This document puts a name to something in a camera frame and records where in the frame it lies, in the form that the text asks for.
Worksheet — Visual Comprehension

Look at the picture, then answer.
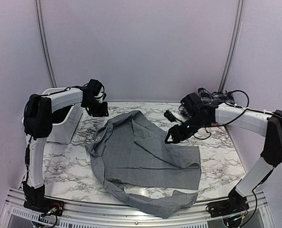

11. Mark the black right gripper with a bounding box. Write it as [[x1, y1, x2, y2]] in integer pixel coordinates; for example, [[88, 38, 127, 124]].
[[164, 114, 208, 143]]

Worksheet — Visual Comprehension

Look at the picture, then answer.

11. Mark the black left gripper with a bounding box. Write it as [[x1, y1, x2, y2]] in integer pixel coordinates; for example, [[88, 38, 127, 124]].
[[83, 98, 109, 117]]

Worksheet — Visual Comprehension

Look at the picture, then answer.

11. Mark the grey button-up shirt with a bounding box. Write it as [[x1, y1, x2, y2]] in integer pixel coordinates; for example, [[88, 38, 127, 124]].
[[86, 110, 201, 219]]

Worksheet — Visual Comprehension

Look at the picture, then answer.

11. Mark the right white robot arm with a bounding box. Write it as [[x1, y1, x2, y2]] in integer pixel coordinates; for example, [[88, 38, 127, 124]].
[[165, 102, 282, 213]]

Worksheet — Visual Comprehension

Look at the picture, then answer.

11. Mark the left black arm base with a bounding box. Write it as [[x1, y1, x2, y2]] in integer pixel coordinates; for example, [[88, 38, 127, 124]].
[[22, 181, 65, 216]]

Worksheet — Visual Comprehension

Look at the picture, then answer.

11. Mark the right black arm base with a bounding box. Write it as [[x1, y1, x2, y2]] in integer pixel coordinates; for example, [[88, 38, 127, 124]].
[[206, 188, 249, 218]]

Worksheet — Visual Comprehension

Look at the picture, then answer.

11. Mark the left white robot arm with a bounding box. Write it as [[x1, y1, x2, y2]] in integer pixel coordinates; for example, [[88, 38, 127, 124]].
[[23, 86, 107, 189]]

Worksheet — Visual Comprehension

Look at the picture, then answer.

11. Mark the white plastic laundry bin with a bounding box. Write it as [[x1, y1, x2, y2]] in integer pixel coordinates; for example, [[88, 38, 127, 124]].
[[21, 86, 84, 144]]

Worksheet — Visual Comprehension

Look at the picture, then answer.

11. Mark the black garment in bin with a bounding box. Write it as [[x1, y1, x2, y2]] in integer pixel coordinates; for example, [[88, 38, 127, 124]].
[[52, 106, 71, 124]]

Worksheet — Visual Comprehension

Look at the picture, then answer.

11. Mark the black white plaid shirt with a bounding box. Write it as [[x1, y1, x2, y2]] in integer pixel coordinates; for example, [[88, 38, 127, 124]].
[[179, 87, 235, 116]]

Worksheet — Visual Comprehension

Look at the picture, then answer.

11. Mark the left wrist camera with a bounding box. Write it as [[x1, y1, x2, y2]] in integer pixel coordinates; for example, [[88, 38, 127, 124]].
[[87, 79, 106, 100]]

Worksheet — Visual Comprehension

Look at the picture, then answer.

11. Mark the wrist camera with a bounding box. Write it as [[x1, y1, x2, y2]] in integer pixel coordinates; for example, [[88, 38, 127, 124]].
[[180, 93, 203, 115], [87, 79, 106, 100]]

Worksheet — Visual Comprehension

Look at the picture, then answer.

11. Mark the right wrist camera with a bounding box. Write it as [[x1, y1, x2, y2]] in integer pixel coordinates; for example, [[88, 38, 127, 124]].
[[180, 93, 203, 115]]

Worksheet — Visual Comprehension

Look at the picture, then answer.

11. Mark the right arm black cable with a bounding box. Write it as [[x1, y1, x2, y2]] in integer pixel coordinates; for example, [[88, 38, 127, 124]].
[[193, 89, 282, 162]]

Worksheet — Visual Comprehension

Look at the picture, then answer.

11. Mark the aluminium front frame rail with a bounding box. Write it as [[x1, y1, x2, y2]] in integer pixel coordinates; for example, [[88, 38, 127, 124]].
[[0, 189, 275, 228]]

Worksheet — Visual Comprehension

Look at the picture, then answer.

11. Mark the left aluminium wall post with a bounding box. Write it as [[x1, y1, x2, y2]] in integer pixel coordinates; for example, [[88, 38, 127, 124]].
[[34, 0, 57, 87]]

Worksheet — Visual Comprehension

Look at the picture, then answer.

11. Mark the aluminium wall post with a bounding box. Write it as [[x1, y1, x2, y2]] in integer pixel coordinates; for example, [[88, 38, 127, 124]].
[[218, 0, 244, 92], [34, 0, 57, 87]]

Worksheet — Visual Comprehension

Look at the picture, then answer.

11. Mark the right aluminium wall post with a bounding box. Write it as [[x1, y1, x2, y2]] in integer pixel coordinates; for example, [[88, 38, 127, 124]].
[[218, 0, 244, 92]]

